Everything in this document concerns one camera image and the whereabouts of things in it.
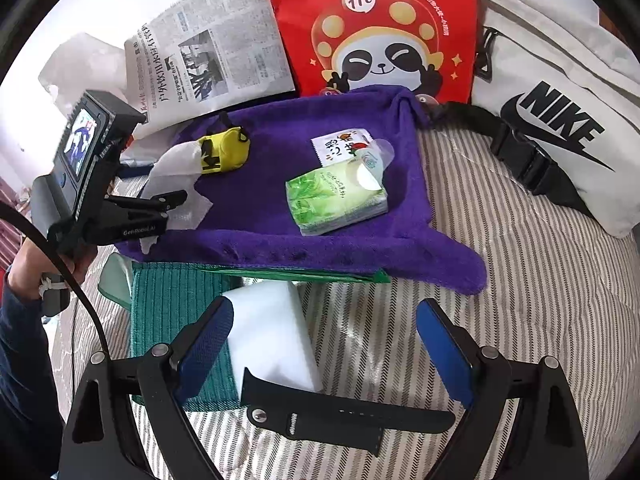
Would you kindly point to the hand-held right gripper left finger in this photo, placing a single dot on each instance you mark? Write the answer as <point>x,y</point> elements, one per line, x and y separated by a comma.
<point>205,345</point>

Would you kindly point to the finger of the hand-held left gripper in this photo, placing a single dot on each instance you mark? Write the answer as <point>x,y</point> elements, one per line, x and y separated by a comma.
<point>142,214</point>
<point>165,197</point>

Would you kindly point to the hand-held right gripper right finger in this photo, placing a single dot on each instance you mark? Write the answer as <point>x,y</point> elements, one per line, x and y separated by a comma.
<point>445,350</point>

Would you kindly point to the white cloth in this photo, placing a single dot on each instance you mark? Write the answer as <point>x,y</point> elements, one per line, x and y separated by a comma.
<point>175,160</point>

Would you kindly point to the teal ribbed cloth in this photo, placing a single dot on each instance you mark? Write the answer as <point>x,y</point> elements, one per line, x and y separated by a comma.
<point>160,310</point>

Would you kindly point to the white sponge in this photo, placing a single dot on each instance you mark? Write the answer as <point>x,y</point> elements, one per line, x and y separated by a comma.
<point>270,330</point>

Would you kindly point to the yellow pouch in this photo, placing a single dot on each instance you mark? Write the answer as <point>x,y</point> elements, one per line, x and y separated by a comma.
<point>230,152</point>

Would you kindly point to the purple towel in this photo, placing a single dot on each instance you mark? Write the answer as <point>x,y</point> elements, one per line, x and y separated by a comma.
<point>280,160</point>

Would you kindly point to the green card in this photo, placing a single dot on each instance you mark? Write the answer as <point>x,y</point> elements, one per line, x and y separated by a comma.
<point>325,276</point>

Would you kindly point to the green tissue pack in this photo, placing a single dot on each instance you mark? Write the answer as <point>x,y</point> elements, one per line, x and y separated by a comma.
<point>325,200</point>

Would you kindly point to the small white snack packet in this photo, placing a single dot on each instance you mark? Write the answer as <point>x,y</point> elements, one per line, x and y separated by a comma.
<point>335,147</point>

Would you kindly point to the person's left forearm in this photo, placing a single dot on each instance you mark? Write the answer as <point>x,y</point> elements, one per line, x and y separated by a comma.
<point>25,385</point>

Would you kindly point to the person's left hand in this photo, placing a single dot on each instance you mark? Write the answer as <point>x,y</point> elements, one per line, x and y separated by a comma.
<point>25,265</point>

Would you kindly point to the striped bed cover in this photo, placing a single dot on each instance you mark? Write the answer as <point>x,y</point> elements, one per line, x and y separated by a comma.
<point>525,310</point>

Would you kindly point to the white plastic bag orange label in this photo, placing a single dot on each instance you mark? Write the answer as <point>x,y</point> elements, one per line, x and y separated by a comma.
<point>85,60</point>

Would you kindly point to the folded newspaper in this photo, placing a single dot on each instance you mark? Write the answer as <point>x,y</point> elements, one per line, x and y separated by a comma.
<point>210,50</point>

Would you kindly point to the red panda paper bag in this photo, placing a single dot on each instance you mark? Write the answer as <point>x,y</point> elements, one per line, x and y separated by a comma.
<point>310,0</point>

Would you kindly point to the white waist bag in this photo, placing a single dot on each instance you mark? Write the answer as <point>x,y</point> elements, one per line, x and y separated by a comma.
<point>550,50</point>

